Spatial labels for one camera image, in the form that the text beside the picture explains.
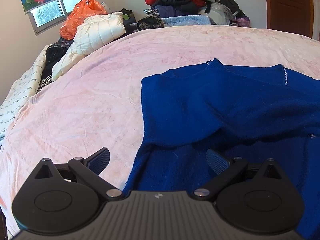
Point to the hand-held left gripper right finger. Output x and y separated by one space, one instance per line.
217 162

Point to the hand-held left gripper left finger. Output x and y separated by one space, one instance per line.
100 160

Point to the blue knit sweater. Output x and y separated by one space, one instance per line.
225 110

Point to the black zebra print clothes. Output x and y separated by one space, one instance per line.
53 60

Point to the pink fleece blanket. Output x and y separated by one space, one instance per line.
95 100

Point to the white script print quilt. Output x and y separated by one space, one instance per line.
17 90

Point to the white puffer jacket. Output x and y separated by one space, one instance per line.
90 40

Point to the light blue folded blanket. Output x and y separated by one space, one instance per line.
185 20

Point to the leopard print garment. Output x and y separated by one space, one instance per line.
150 22

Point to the orange plastic bag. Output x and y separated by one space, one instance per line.
81 15

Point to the clear plastic bag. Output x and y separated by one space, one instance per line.
220 13

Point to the brown wooden door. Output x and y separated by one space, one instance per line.
290 7

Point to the window with grey frame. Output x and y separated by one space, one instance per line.
50 12

